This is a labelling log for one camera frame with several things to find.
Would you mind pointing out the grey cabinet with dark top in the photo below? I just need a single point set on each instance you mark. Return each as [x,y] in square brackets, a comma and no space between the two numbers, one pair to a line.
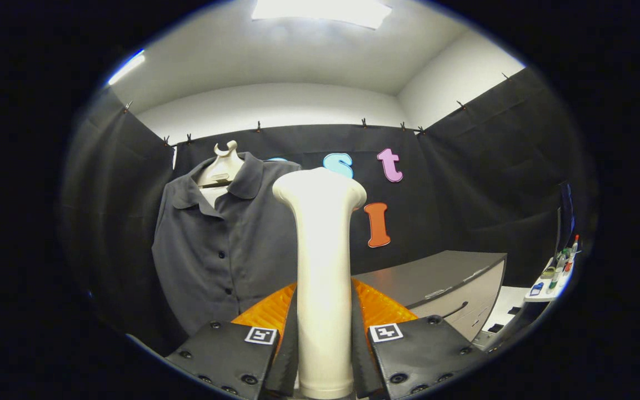
[442,278]

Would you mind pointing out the dark grey button shirt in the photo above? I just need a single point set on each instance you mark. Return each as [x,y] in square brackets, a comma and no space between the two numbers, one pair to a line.
[209,261]

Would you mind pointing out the cream plastic hanger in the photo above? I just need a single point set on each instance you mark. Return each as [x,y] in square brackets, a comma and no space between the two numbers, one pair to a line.
[222,165]

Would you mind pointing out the small blue item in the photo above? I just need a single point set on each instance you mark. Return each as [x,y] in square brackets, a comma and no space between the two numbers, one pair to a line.
[536,289]

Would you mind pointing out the red capped bottle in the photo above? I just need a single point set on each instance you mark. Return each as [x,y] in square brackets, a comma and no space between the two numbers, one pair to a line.
[574,247]

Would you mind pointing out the narrow ceiling light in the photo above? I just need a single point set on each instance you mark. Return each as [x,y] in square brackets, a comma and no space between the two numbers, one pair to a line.
[126,68]

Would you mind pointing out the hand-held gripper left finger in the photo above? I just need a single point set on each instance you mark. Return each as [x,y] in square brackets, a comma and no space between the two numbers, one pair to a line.
[289,344]

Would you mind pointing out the dark computer monitor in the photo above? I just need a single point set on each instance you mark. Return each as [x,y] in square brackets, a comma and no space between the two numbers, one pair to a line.
[566,216]

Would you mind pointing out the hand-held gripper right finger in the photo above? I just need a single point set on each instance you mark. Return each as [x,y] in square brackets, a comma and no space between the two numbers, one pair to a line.
[360,344]

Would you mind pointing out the black backdrop cloth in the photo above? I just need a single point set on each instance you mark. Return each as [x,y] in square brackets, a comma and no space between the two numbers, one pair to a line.
[492,166]

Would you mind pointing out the row of black cloth clips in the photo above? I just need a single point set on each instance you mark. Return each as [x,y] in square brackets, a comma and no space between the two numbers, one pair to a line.
[363,122]

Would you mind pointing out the cream garment steamer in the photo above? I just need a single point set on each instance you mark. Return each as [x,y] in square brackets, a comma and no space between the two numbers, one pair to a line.
[323,250]

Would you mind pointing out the large square ceiling light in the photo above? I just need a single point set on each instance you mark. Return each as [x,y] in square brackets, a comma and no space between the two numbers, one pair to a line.
[323,11]

